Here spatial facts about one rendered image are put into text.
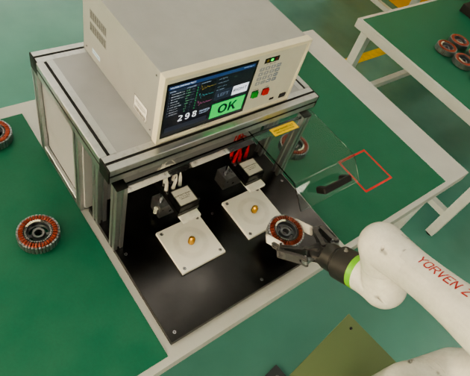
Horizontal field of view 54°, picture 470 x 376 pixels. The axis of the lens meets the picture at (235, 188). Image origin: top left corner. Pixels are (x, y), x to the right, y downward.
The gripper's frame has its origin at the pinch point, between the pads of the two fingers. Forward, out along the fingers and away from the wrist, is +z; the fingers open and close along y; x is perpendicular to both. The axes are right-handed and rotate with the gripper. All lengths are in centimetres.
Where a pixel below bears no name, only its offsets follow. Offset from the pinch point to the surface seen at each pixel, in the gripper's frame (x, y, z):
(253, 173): 16.3, -1.0, 11.9
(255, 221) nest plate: -0.1, -2.0, 11.7
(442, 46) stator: 21, 158, 45
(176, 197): 17.6, -26.5, 14.3
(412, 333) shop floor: -97, 81, 1
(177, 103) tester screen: 47, -28, 2
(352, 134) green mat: 6, 63, 27
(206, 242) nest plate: 0.5, -20.2, 12.7
